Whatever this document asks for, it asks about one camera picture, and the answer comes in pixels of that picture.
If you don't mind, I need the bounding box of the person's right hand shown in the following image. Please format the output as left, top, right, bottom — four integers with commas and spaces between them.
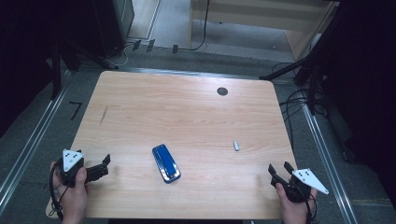
275, 182, 318, 224

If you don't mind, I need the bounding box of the person's left hand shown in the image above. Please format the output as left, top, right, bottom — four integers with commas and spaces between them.
49, 161, 90, 224

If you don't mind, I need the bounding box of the blue pencil case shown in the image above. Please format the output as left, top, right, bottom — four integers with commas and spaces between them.
151, 144, 182, 185

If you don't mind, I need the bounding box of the light wooden furniture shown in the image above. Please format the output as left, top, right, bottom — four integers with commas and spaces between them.
187, 0, 341, 63

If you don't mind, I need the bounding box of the metal floor rail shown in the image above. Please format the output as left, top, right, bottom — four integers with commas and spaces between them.
122, 66, 261, 81
0, 70, 72, 217
299, 101, 360, 224

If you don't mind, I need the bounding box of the black stand leg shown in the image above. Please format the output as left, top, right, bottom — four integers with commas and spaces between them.
62, 39, 120, 71
50, 39, 64, 101

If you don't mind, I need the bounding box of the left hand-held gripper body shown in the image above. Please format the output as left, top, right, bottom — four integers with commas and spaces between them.
58, 148, 94, 189

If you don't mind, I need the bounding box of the black cabinet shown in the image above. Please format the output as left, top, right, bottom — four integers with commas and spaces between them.
92, 0, 135, 59

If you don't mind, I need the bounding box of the left hand-held gripper cable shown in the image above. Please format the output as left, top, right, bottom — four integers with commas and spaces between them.
49, 160, 70, 222

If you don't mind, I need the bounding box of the bundle of black floor cables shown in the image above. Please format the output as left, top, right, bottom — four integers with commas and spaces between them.
271, 61, 326, 152

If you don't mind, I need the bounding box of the right hand-held gripper cable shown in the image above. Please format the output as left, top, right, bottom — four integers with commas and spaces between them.
304, 191, 319, 224

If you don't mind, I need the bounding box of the black metal stand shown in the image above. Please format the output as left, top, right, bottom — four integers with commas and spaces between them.
259, 0, 353, 116

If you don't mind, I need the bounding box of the black hanging cable with plug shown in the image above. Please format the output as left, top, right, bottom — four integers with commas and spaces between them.
172, 0, 211, 55

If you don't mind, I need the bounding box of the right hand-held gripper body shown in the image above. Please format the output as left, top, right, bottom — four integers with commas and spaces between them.
279, 168, 330, 203

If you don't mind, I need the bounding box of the white floor cable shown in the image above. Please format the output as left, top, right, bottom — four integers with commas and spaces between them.
116, 42, 135, 68

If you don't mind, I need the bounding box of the hand-held gripper cable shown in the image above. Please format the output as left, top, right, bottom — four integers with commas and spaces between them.
304, 191, 319, 224
49, 160, 70, 222

